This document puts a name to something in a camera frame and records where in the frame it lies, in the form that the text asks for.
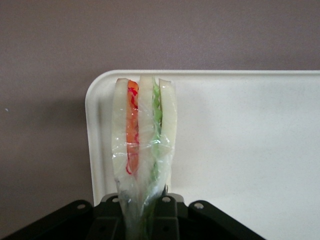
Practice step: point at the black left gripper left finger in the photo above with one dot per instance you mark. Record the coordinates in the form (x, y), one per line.
(107, 220)

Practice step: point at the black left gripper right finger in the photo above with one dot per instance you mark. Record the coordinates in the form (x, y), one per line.
(166, 217)

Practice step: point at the triangle sandwich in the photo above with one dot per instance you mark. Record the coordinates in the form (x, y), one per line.
(145, 125)

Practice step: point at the cream plastic tray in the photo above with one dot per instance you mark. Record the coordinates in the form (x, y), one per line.
(237, 137)

